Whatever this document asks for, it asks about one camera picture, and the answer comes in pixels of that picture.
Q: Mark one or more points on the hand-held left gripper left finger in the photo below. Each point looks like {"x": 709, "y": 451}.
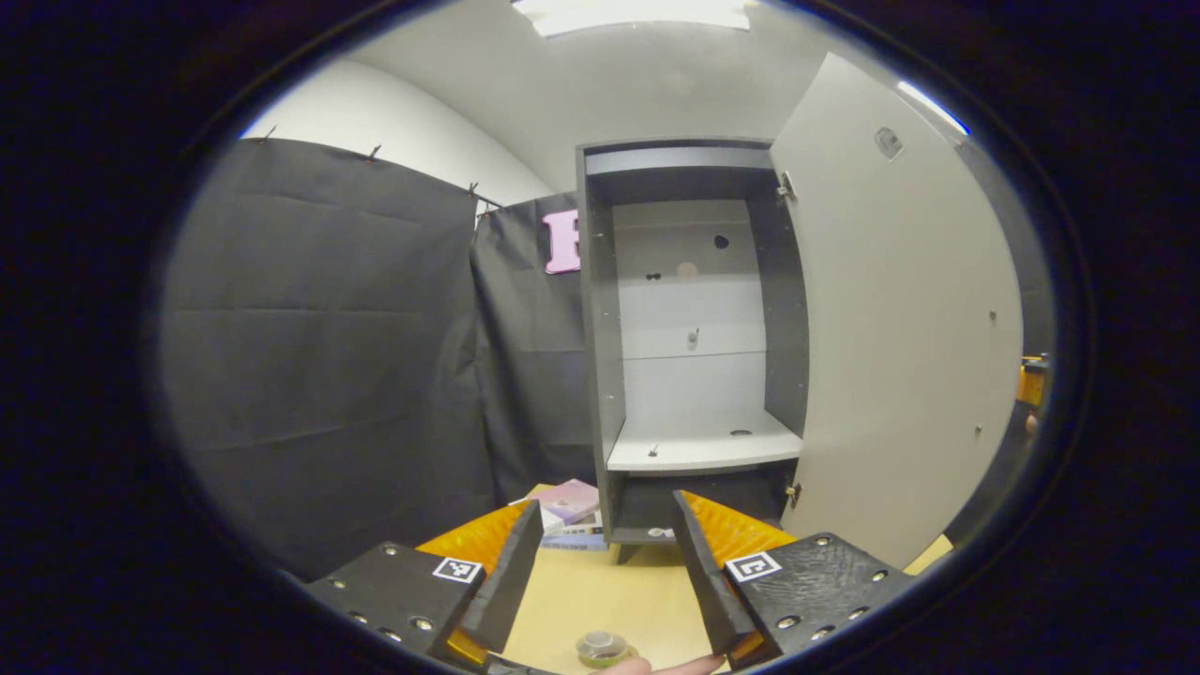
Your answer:
{"x": 511, "y": 581}

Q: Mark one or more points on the black backdrop cloth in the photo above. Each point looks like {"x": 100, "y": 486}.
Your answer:
{"x": 309, "y": 375}

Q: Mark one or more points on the beige cabinet door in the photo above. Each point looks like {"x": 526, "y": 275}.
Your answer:
{"x": 891, "y": 328}

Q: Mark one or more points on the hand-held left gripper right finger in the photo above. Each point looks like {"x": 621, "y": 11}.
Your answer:
{"x": 703, "y": 581}

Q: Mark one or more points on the pink box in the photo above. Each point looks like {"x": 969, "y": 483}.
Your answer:
{"x": 570, "y": 500}

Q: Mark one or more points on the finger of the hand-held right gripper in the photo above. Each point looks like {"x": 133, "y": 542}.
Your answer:
{"x": 1033, "y": 382}

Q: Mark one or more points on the white cabinet shelf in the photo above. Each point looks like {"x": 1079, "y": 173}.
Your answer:
{"x": 703, "y": 445}

